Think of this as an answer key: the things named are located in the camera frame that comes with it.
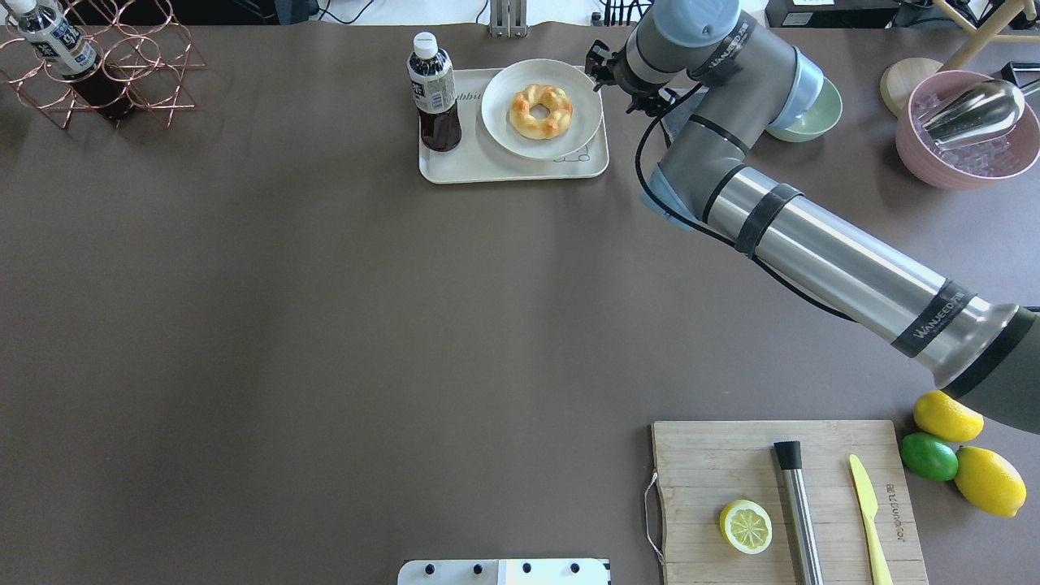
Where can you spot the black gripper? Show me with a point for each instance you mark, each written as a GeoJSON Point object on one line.
{"type": "Point", "coordinates": [615, 71]}

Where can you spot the glazed twisted donut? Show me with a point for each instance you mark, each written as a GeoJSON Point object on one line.
{"type": "Point", "coordinates": [541, 112]}

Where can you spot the white oval plate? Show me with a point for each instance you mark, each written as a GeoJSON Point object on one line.
{"type": "Point", "coordinates": [498, 95]}

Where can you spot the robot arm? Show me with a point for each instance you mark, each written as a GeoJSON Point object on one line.
{"type": "Point", "coordinates": [983, 355]}

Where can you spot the cream rabbit tray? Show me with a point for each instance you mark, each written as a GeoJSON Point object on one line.
{"type": "Point", "coordinates": [479, 158]}

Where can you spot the dark tea bottle on tray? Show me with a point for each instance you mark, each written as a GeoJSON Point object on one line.
{"type": "Point", "coordinates": [434, 89]}

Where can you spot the grey folded cloth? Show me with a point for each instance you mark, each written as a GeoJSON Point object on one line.
{"type": "Point", "coordinates": [683, 107]}

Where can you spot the green bowl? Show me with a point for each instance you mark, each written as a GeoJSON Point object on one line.
{"type": "Point", "coordinates": [821, 117]}

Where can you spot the round wooden lid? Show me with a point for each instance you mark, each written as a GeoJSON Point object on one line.
{"type": "Point", "coordinates": [901, 78]}

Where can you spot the wooden stand legs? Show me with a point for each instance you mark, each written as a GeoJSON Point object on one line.
{"type": "Point", "coordinates": [980, 36]}

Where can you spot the metal scoop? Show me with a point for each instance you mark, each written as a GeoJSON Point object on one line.
{"type": "Point", "coordinates": [988, 109]}

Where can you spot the pink ice bowl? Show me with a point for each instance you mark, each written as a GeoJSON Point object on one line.
{"type": "Point", "coordinates": [1014, 156]}

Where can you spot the wooden cutting board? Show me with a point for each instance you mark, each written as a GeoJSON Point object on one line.
{"type": "Point", "coordinates": [703, 466]}

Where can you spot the upper yellow lemon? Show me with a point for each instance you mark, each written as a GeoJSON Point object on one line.
{"type": "Point", "coordinates": [939, 415]}

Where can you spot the yellow lemon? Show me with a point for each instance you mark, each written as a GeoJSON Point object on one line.
{"type": "Point", "coordinates": [990, 482]}
{"type": "Point", "coordinates": [939, 415]}

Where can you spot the half lemon slice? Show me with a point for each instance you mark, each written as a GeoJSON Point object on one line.
{"type": "Point", "coordinates": [746, 526]}

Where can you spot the green lime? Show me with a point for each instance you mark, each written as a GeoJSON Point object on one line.
{"type": "Point", "coordinates": [928, 456]}

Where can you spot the dark bottle in rack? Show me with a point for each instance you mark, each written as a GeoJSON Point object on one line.
{"type": "Point", "coordinates": [71, 56]}

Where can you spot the lower yellow lemon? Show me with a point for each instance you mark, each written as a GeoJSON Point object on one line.
{"type": "Point", "coordinates": [990, 482]}

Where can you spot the yellow plastic knife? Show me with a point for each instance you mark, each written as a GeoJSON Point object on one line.
{"type": "Point", "coordinates": [869, 507]}

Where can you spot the metal camera post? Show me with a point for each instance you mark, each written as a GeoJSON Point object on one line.
{"type": "Point", "coordinates": [508, 18]}

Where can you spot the copper wire bottle rack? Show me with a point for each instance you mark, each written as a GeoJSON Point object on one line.
{"type": "Point", "coordinates": [141, 44]}

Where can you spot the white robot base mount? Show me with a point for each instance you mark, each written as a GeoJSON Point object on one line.
{"type": "Point", "coordinates": [553, 570]}

